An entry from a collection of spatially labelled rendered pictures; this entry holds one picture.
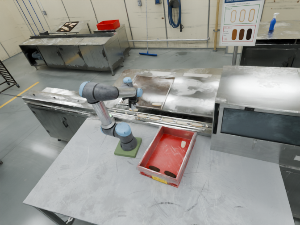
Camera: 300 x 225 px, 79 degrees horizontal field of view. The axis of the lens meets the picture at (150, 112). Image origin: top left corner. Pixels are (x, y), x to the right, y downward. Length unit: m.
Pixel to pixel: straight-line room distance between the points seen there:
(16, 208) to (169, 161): 2.12
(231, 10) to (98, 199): 1.94
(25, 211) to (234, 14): 3.13
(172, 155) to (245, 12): 1.42
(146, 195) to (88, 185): 0.47
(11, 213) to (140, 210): 1.99
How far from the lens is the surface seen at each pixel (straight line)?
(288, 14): 5.15
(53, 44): 5.52
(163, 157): 1.54
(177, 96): 1.97
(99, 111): 1.40
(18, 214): 2.96
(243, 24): 2.07
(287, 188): 1.89
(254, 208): 1.41
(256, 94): 1.37
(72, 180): 1.69
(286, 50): 3.16
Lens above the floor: 2.07
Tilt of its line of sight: 39 degrees down
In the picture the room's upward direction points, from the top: 12 degrees counter-clockwise
